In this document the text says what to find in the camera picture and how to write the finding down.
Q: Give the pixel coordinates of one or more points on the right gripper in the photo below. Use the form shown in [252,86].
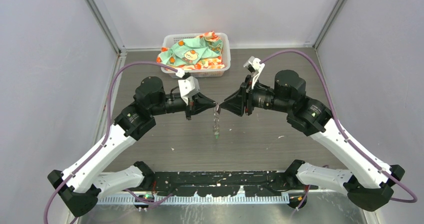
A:
[236,101]

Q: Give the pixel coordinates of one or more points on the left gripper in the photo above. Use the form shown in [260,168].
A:
[197,103]

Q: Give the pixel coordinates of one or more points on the large metal keyring holder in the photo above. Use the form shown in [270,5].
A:
[216,118]

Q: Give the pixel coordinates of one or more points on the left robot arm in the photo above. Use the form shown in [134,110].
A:
[81,185]

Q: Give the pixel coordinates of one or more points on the green orange patterned cloth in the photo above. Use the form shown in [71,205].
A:
[202,52]

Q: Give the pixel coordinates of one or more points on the white plastic basket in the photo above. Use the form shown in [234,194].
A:
[226,56]

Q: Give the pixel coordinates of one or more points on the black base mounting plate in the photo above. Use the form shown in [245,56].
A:
[220,183]

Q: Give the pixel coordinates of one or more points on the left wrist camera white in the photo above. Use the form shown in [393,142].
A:
[187,88]

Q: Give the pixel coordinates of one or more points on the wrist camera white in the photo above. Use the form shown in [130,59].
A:
[255,67]
[187,88]

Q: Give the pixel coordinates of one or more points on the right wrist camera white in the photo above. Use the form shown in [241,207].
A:
[255,67]

